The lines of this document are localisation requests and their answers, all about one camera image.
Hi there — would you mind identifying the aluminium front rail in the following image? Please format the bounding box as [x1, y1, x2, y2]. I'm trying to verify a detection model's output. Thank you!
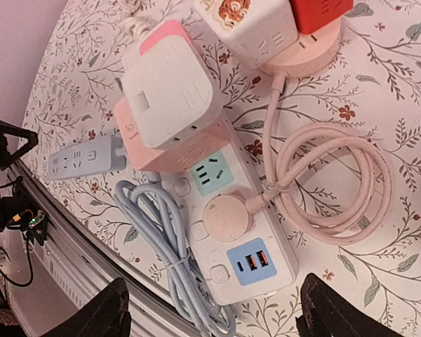
[8, 161, 199, 336]

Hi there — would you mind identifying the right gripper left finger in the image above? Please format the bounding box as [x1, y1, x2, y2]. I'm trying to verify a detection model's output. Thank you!
[65, 277, 131, 336]

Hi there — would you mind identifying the light blue coiled cable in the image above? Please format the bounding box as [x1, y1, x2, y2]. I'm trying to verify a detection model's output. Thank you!
[114, 171, 238, 337]

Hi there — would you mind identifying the grey-blue power strip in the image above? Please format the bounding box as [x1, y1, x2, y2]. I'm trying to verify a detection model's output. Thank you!
[47, 136, 126, 180]

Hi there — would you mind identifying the red cube socket adapter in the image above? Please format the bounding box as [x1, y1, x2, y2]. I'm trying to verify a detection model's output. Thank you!
[290, 0, 354, 34]

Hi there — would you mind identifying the pink cube socket adapter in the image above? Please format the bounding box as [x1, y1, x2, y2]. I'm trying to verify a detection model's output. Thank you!
[114, 98, 231, 173]

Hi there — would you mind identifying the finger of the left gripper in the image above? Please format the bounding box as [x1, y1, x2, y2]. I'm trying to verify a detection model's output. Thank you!
[0, 120, 39, 172]

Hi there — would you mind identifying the white square plug adapter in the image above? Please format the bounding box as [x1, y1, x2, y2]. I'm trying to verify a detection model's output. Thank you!
[122, 36, 222, 150]

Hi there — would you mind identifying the white cartoon cube adapter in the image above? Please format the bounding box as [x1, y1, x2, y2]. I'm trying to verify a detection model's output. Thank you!
[194, 0, 298, 69]

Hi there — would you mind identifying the pink round plug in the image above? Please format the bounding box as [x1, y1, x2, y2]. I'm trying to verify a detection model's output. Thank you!
[202, 190, 256, 243]

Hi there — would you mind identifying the pink plug adapter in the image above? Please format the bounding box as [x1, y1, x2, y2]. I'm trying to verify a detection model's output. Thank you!
[139, 20, 194, 55]

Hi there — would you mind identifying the pink round socket base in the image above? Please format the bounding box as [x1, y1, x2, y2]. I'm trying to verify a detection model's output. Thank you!
[260, 18, 342, 78]

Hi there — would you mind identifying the white power strip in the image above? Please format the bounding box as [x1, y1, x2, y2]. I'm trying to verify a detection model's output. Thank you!
[161, 117, 299, 305]

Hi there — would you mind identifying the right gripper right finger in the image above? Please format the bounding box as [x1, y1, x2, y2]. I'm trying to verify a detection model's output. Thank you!
[295, 273, 400, 337]

